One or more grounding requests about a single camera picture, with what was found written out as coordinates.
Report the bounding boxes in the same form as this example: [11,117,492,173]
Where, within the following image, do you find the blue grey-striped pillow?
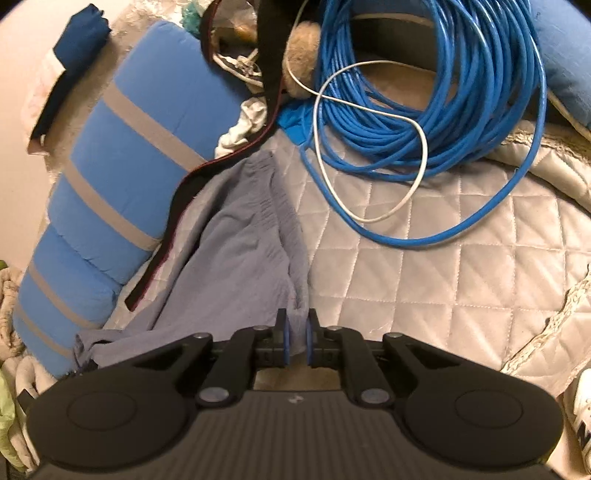
[13,226,123,379]
[46,19,254,287]

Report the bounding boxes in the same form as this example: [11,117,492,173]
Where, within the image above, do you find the white crumpled cloth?
[215,97,269,158]

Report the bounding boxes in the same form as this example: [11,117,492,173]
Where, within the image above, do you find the white cable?
[284,0,430,224]

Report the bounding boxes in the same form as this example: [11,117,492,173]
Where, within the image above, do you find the grey-blue fleece pants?
[74,150,311,374]

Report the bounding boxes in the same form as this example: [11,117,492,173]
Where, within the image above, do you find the striped laced sneaker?
[212,48,264,86]

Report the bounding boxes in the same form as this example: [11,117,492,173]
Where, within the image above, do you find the blue piped cushion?
[526,0,591,125]

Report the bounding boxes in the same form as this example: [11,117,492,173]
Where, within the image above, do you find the coiled blue cable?
[277,0,550,250]

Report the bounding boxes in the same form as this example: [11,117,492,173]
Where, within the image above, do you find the quilted grey bedspread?
[102,124,591,393]

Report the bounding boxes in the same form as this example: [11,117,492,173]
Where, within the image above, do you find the black strap with red edge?
[124,0,296,310]

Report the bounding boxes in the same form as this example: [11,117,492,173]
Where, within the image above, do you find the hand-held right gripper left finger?
[136,308,293,408]

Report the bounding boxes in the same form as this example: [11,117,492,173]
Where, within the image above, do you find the teal cloth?
[182,0,208,28]

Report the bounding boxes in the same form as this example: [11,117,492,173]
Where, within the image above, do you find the cream lace-edged cover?
[485,120,591,384]

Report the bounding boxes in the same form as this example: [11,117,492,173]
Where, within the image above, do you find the shiny lace cloth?
[106,0,218,51]

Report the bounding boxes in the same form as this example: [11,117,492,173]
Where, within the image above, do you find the cream fuzzy blanket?
[0,268,24,356]

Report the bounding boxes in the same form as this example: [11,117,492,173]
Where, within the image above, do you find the beige cloth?
[25,46,112,155]

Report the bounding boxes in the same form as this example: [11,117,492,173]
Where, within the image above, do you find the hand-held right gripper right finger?
[305,308,458,408]

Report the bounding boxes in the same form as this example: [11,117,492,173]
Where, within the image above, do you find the white sneaker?
[561,369,591,462]

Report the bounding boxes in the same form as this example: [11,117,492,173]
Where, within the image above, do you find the dark blue folded cloth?
[30,4,112,139]

